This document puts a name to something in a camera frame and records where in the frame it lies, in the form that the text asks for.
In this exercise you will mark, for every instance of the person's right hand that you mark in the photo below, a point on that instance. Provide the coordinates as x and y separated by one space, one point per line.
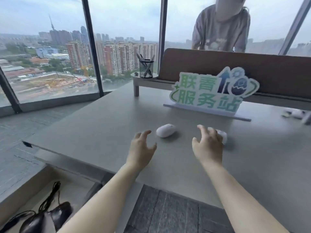
209 148

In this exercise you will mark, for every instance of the person's left hand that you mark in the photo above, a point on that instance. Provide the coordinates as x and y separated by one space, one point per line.
139 152

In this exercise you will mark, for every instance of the person's left thumb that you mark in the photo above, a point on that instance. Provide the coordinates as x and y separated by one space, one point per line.
152 148

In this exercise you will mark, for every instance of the person's right thumb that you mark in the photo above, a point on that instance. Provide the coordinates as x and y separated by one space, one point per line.
195 143

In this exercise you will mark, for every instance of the person's left middle finger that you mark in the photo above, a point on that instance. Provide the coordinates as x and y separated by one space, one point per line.
138 136

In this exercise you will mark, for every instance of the person's right forearm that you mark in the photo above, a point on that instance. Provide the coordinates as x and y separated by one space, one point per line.
240 198

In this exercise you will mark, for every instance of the person's left forearm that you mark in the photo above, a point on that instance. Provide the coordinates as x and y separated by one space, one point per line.
104 201

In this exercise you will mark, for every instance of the white computer mouse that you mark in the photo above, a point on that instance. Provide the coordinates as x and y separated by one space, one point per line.
223 137
166 130

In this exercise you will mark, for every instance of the green and white desk sign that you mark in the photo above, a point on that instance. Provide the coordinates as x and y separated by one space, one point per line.
209 94

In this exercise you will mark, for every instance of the grey desk shelf riser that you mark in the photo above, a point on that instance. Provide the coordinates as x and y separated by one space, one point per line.
145 81

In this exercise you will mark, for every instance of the black mesh pen holder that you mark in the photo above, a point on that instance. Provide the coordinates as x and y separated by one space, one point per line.
146 68

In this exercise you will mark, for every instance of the black pen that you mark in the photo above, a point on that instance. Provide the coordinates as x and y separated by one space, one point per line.
139 57

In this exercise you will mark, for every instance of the small white desk items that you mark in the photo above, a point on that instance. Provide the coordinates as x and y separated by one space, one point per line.
296 114

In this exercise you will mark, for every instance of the brown desk partition panel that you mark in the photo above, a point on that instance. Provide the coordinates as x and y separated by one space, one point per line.
274 70

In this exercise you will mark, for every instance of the black computer mouse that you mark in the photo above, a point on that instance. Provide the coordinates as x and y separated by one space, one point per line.
34 224
60 214

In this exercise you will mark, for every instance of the dark slanted window beam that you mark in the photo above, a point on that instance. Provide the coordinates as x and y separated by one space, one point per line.
294 26
9 92

